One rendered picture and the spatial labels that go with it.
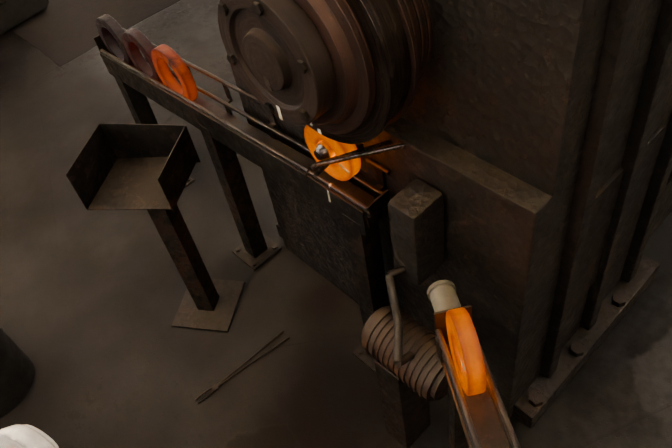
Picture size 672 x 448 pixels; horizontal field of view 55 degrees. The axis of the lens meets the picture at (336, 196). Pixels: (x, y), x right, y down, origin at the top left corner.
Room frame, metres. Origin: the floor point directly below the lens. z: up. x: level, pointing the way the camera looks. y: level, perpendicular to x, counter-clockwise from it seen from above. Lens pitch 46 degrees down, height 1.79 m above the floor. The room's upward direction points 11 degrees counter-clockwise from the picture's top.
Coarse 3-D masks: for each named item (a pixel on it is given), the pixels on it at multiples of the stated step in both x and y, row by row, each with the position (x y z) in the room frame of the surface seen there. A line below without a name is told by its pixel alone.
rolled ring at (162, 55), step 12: (156, 48) 1.69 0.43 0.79; (168, 48) 1.67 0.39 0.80; (156, 60) 1.71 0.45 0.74; (168, 60) 1.63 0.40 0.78; (180, 60) 1.63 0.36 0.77; (168, 72) 1.72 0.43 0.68; (180, 72) 1.60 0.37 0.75; (168, 84) 1.70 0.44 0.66; (192, 84) 1.60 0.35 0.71; (192, 96) 1.60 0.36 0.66
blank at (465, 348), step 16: (448, 320) 0.65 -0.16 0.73; (464, 320) 0.61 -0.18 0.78; (448, 336) 0.65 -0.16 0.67; (464, 336) 0.58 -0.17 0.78; (464, 352) 0.56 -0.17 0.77; (480, 352) 0.55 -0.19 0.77; (464, 368) 0.54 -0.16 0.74; (480, 368) 0.53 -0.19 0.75; (464, 384) 0.54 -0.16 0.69; (480, 384) 0.52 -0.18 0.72
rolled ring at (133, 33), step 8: (128, 32) 1.83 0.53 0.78; (136, 32) 1.82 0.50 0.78; (128, 40) 1.84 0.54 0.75; (136, 40) 1.79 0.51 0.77; (144, 40) 1.79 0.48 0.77; (128, 48) 1.87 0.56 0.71; (136, 48) 1.88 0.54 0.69; (144, 48) 1.76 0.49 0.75; (152, 48) 1.77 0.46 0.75; (136, 56) 1.87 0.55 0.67; (136, 64) 1.86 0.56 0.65; (144, 64) 1.86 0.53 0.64; (152, 64) 1.74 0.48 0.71; (144, 72) 1.83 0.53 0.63; (152, 72) 1.77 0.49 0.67; (160, 80) 1.76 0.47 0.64
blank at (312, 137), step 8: (304, 136) 1.15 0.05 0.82; (312, 136) 1.12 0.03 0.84; (320, 136) 1.09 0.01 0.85; (312, 144) 1.12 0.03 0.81; (336, 144) 1.05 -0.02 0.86; (344, 144) 1.04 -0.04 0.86; (352, 144) 1.05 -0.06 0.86; (312, 152) 1.13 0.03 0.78; (336, 152) 1.05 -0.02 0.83; (344, 152) 1.03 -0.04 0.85; (352, 160) 1.03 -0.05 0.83; (360, 160) 1.04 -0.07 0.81; (328, 168) 1.09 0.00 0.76; (336, 168) 1.06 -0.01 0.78; (344, 168) 1.04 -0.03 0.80; (352, 168) 1.02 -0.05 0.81; (336, 176) 1.07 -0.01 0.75; (344, 176) 1.04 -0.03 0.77; (352, 176) 1.03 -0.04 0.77
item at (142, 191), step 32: (96, 128) 1.46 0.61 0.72; (128, 128) 1.45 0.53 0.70; (160, 128) 1.42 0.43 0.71; (96, 160) 1.41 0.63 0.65; (128, 160) 1.46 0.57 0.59; (160, 160) 1.42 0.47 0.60; (192, 160) 1.37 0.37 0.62; (96, 192) 1.35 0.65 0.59; (128, 192) 1.32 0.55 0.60; (160, 192) 1.28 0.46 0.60; (160, 224) 1.31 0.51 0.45; (192, 256) 1.32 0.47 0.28; (192, 288) 1.31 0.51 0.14; (224, 288) 1.39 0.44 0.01; (192, 320) 1.28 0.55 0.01; (224, 320) 1.25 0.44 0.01
